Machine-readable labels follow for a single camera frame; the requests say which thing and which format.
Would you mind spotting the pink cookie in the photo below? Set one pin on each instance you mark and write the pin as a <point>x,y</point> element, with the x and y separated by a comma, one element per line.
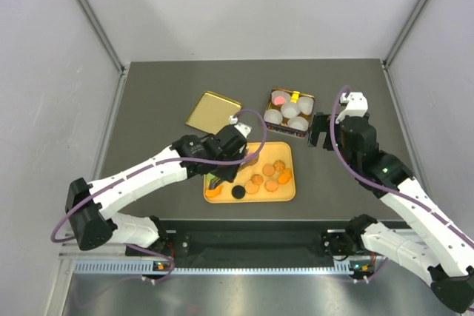
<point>279,100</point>

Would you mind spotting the white paper cup top-left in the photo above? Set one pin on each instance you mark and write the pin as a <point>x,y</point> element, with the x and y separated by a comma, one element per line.
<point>282,93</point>

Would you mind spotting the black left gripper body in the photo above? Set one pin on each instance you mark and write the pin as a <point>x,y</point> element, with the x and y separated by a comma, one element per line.
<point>226,172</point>

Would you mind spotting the tan dotted round cookie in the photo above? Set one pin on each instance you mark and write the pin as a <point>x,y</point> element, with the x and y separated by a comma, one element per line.
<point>251,188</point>

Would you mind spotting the slotted cable duct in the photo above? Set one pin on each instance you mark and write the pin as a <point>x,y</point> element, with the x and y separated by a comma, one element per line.
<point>154,267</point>

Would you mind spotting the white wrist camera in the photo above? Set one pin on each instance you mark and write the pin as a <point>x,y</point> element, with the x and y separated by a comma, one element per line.
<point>244,129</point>
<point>352,104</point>

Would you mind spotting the white paper cup bottom-left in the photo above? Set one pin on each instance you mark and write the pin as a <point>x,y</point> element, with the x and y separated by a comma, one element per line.
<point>273,116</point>

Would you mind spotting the tan flower cookie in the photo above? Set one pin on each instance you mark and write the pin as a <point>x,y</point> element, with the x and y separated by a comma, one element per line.
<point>257,179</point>

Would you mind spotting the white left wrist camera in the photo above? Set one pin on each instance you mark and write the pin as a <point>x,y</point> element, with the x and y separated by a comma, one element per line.
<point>244,129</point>

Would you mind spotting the white paper cup bottom-right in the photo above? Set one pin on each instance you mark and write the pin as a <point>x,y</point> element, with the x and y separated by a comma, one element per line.
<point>298,123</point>

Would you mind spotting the orange swirl cookie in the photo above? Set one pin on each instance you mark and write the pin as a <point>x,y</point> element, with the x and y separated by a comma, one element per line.
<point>279,165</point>

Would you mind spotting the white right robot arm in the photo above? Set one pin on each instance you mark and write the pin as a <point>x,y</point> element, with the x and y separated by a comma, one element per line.
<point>444,257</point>

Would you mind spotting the square cookie tin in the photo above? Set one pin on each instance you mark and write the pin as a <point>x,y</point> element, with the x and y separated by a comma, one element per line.
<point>283,127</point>

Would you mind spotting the white paper cup centre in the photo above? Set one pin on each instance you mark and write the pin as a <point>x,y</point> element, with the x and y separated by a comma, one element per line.
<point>290,110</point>

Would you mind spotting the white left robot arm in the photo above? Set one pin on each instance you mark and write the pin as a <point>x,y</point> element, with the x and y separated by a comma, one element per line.
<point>94,208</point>

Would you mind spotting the tan plain round cookie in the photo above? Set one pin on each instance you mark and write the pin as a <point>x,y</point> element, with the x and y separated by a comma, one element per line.
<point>268,170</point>

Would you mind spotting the gold tin lid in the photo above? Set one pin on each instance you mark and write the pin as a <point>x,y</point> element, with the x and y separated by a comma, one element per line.
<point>211,112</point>

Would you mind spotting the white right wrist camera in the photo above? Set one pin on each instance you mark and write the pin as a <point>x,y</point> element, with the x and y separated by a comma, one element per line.
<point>352,104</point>

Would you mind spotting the white paper cup top-right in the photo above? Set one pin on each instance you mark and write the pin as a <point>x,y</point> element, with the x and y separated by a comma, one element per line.
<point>305,104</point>

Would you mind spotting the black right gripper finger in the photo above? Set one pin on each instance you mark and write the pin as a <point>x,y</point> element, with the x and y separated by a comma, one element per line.
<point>320,125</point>
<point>328,145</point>

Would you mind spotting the yellow serving tray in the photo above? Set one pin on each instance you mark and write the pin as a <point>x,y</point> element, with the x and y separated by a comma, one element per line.
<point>268,178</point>

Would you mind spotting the tan scalloped cookie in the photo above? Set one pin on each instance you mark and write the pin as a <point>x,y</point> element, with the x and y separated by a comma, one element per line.
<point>271,185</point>

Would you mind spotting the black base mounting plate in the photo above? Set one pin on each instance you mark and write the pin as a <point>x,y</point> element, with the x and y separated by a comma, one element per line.
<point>238,244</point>

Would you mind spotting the black sandwich cookie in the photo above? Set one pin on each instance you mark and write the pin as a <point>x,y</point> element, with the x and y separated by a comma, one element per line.
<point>238,192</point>

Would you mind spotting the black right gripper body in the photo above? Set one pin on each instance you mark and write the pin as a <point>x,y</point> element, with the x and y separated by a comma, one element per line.
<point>345,153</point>

